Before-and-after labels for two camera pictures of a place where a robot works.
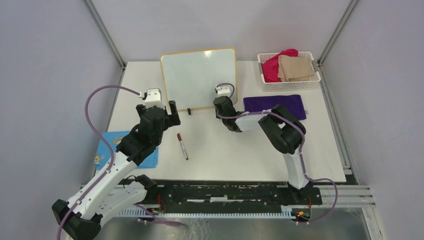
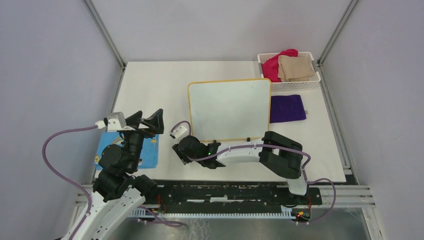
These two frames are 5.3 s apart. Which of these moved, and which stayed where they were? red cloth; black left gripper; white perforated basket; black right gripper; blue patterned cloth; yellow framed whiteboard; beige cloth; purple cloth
Moved: black right gripper; black left gripper; yellow framed whiteboard
Stayed: beige cloth; red cloth; blue patterned cloth; white perforated basket; purple cloth
